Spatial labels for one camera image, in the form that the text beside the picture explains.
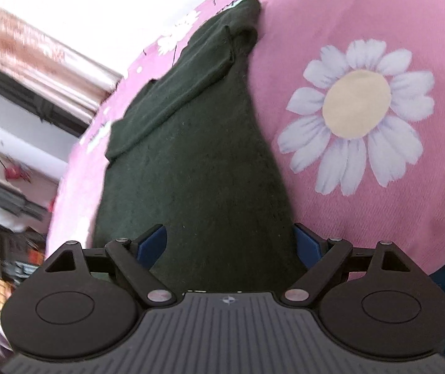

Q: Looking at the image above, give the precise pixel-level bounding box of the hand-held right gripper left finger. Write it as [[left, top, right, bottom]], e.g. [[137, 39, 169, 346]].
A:
[[44, 224, 177, 308]]

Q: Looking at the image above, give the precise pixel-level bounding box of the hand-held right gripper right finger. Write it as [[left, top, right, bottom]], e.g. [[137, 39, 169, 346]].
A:
[[282, 222, 411, 308]]

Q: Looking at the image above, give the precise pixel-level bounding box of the dark green sweater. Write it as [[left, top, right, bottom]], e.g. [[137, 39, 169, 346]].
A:
[[92, 0, 309, 294]]

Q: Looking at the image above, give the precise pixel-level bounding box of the cluttered dark shelf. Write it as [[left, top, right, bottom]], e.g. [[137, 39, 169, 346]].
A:
[[0, 228, 50, 283]]

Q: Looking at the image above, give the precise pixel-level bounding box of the dark wooden cabinet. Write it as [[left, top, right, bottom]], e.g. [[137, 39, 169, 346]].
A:
[[0, 52, 91, 138]]

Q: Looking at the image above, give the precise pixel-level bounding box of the pink daisy print bedsheet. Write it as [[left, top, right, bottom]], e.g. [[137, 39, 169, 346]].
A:
[[45, 0, 445, 281]]

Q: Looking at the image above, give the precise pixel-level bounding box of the beige curtain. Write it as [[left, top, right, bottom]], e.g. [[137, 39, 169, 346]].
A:
[[0, 0, 124, 122]]

